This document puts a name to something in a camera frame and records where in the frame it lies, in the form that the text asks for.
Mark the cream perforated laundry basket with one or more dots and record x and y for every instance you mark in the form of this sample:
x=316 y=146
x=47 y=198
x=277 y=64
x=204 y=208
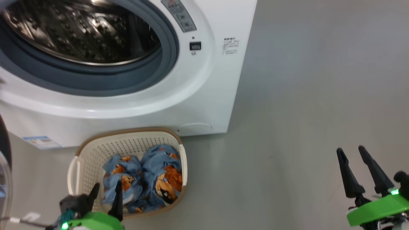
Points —
x=92 y=153

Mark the black text instruction label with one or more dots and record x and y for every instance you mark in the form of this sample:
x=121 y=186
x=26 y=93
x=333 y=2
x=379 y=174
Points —
x=230 y=46

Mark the steel washer drum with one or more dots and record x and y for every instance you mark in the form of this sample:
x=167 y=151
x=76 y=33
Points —
x=80 y=32

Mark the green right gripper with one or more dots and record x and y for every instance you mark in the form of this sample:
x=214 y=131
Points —
x=380 y=210

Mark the grey warning sticker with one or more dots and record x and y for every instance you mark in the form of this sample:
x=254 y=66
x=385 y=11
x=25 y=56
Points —
x=180 y=16

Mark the black door latch socket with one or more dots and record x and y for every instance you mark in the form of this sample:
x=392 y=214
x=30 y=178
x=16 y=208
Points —
x=195 y=46

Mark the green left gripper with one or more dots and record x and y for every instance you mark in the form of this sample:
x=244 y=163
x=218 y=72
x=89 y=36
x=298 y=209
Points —
x=92 y=222

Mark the large blue printed garment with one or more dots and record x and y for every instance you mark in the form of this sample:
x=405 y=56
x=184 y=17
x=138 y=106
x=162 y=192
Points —
x=159 y=163

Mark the white front-load washing machine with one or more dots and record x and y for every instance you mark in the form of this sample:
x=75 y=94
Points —
x=204 y=89

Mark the blue energy label sticker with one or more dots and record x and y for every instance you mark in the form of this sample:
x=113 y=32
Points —
x=41 y=142

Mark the washing machine glass door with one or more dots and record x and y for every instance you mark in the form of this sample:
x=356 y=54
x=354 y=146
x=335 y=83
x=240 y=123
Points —
x=3 y=150

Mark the small blue printed garment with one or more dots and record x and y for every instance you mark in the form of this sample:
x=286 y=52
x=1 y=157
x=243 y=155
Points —
x=124 y=188

